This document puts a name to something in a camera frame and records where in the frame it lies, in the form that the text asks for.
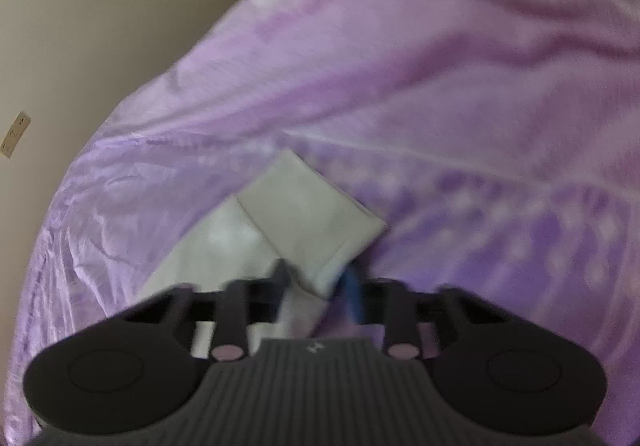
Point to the white printed t-shirt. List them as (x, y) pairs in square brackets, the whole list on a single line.
[(300, 206)]

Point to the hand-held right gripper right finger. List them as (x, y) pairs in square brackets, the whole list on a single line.
[(354, 293)]

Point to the purple bed sheet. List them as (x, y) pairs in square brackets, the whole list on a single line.
[(400, 76)]

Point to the beige wall socket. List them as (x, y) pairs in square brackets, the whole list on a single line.
[(14, 134)]

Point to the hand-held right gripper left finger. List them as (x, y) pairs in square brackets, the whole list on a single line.
[(281, 279)]

